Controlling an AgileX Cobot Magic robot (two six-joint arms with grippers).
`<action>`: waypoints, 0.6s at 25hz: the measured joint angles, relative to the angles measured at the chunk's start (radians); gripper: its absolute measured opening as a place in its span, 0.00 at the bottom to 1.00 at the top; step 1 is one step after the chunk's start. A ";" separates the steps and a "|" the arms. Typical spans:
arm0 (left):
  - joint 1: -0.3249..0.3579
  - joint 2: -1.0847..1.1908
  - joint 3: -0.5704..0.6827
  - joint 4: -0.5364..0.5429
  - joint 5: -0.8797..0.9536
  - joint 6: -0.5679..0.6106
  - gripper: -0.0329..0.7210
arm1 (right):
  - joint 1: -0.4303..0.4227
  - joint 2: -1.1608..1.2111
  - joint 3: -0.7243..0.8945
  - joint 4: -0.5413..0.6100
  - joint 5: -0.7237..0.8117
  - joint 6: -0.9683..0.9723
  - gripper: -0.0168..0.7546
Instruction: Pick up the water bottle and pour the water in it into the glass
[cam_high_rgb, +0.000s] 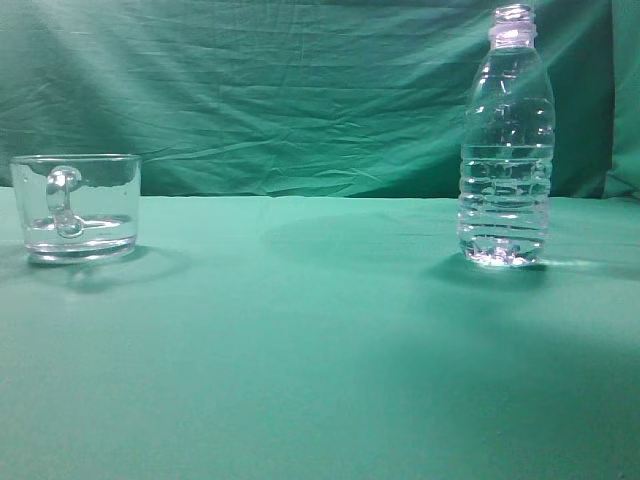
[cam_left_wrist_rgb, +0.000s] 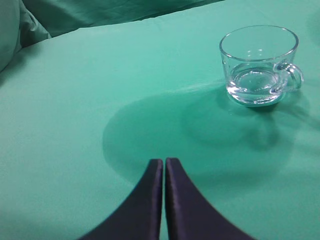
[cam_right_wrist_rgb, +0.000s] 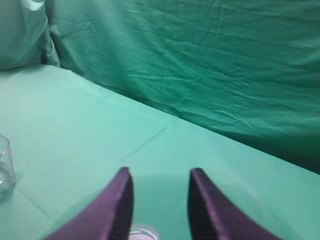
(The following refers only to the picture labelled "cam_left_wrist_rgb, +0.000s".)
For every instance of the green table cloth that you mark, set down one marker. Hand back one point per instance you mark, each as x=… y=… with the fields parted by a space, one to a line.
x=81 y=115

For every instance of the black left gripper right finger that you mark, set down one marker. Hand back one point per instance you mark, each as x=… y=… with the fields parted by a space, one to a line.
x=189 y=215

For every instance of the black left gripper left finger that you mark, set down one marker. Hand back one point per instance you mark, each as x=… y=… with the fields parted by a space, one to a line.
x=139 y=216

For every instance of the clear glass cup with handle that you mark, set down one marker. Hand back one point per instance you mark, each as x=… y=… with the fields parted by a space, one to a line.
x=258 y=64

